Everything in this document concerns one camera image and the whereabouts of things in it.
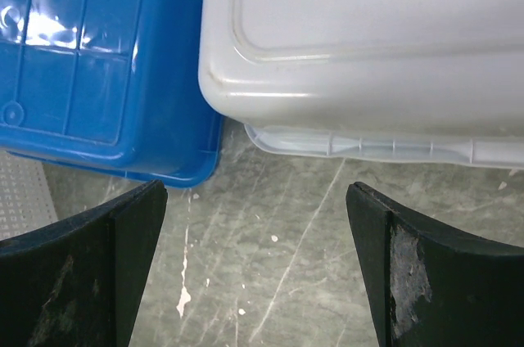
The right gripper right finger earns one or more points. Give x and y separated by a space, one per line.
430 284

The white mesh basket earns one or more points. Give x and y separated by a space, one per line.
26 202

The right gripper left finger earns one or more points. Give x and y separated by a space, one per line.
79 281

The white plastic tub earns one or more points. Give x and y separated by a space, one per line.
403 81

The blue plastic tub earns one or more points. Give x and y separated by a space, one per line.
108 85

